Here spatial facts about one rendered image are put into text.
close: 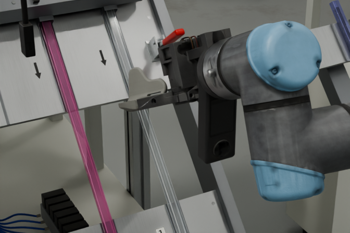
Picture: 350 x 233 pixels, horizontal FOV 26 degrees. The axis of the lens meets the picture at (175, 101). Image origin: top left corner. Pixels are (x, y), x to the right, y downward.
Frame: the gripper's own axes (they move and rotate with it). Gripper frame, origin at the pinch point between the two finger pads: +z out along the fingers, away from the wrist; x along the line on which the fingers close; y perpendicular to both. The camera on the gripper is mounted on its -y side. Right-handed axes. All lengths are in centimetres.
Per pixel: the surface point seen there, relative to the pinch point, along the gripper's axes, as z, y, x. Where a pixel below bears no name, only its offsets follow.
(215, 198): 6.7, -17.1, -7.4
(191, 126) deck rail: 10.5, -5.2, -8.0
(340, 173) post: 9.4, -19.8, -33.9
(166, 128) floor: 192, -13, -82
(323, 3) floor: 279, 34, -240
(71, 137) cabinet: 78, -4, -7
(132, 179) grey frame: 49, -15, -10
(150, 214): 6.8, -16.6, 3.9
